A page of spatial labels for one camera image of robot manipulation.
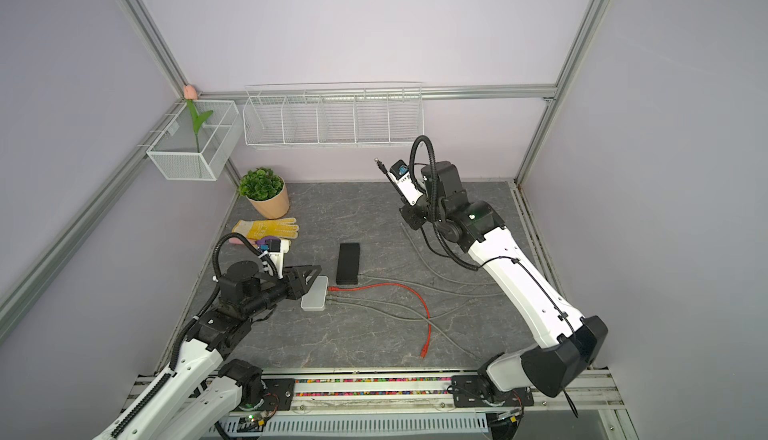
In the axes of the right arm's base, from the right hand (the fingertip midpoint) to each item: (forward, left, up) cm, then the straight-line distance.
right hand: (407, 198), depth 72 cm
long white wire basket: (+38, +24, -1) cm, 45 cm away
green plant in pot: (+21, +48, -19) cm, 56 cm away
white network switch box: (-13, +27, -29) cm, 42 cm away
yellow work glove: (+15, +47, -32) cm, 59 cm away
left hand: (-13, +23, -13) cm, 30 cm away
